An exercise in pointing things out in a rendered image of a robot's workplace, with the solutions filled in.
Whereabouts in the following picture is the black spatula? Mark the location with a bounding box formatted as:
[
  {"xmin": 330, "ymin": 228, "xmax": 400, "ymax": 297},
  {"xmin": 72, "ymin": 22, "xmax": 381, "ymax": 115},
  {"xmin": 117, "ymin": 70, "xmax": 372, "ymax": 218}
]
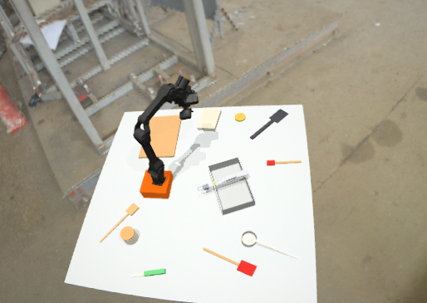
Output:
[{"xmin": 250, "ymin": 109, "xmax": 289, "ymax": 139}]

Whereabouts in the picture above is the yellow round disc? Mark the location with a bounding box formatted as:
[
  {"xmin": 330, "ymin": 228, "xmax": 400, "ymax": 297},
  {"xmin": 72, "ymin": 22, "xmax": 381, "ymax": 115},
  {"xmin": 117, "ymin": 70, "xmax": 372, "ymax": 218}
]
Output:
[{"xmin": 235, "ymin": 113, "xmax": 246, "ymax": 122}]

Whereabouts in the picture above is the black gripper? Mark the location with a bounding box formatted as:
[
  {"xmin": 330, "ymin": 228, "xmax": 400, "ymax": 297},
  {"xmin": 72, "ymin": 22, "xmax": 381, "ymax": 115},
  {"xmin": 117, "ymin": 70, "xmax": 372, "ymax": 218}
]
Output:
[{"xmin": 175, "ymin": 85, "xmax": 193, "ymax": 120}]

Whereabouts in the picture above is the red spatula with wooden handle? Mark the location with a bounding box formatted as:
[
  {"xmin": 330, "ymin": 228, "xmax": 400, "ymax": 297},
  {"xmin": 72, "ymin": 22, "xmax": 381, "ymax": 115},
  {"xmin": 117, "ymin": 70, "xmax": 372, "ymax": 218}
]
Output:
[{"xmin": 204, "ymin": 248, "xmax": 257, "ymax": 276}]

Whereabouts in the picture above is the grey rectangular tin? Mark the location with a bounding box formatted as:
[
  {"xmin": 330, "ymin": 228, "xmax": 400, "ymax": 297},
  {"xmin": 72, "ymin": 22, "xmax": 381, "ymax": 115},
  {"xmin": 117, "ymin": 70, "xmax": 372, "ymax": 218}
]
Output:
[{"xmin": 208, "ymin": 157, "xmax": 255, "ymax": 215}]

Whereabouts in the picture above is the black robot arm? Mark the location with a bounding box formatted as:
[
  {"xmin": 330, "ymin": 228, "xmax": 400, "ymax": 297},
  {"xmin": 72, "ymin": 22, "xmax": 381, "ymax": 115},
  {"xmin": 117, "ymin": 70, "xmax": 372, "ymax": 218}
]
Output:
[{"xmin": 133, "ymin": 76, "xmax": 199, "ymax": 186}]

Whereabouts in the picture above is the silver measuring spoon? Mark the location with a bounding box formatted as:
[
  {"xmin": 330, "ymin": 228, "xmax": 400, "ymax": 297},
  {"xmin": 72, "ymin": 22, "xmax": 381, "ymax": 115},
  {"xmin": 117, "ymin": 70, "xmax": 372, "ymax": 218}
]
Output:
[{"xmin": 242, "ymin": 230, "xmax": 301, "ymax": 260}]

